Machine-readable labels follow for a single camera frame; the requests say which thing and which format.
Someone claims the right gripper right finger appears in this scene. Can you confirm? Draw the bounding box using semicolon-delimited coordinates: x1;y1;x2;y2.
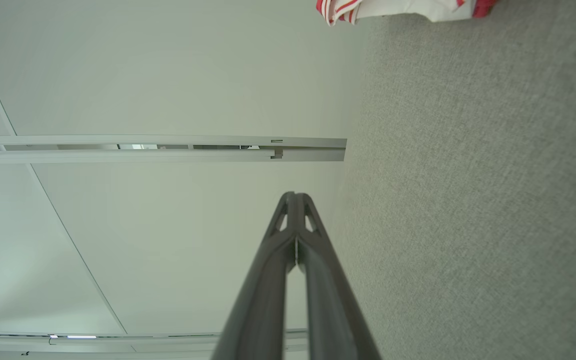
295;192;383;360

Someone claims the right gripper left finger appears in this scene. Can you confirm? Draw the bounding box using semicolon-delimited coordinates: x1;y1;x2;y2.
211;191;299;360

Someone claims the red and white shirt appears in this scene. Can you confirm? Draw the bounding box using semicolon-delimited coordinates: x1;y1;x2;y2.
316;0;500;27

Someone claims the grey partition top rail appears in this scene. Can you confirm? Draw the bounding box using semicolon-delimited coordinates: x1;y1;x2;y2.
0;327;314;360

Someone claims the grey metal partition post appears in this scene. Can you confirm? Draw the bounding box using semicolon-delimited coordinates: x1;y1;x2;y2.
0;135;348;165

